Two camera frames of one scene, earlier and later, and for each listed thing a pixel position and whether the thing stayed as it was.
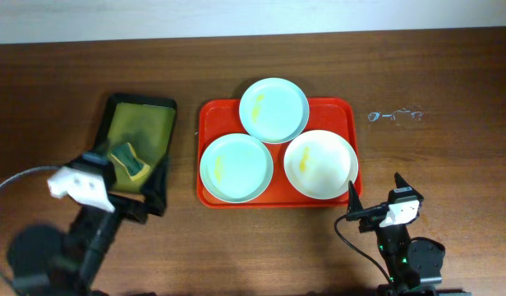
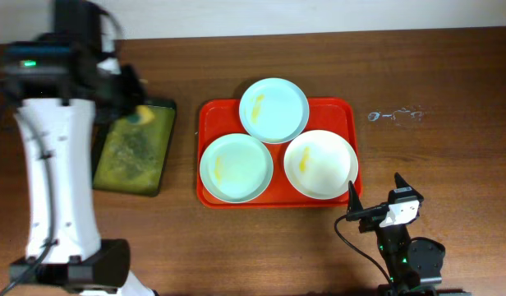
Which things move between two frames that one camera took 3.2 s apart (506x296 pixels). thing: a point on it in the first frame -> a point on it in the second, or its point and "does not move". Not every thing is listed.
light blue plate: x=236 y=168 does not move
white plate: x=319 y=164 does not move
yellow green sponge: x=123 y=153 -> x=146 y=118
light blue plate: x=273 y=110 does not move
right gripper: x=368 y=216 does not move
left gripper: x=127 y=205 -> x=127 y=88
